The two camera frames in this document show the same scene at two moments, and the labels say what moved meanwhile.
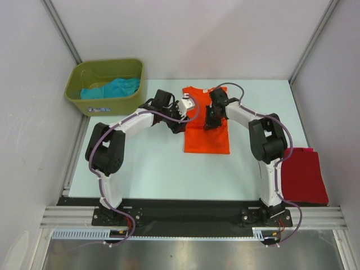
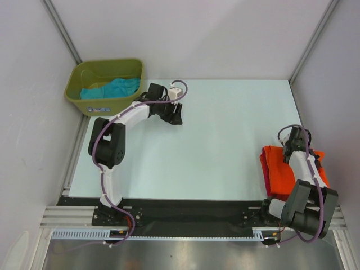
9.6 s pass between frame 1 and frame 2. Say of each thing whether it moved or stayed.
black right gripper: moved
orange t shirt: moved
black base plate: stayed
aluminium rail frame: stayed
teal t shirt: stayed
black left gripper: moved
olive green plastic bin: stayed
